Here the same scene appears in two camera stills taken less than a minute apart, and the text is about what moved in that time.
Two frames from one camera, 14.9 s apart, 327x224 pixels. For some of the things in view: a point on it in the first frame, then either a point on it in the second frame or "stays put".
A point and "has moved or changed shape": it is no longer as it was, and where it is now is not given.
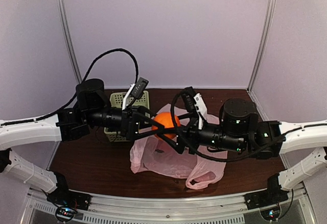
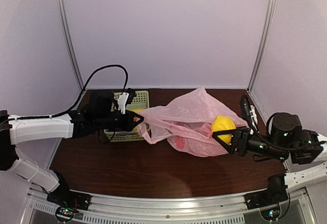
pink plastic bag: x=202 y=168 has moved or changed shape
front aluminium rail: x=218 y=209 stays put
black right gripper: x=190 y=129 -> x=239 y=141
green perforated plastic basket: x=116 y=99 stays put
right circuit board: x=271 y=214 stays put
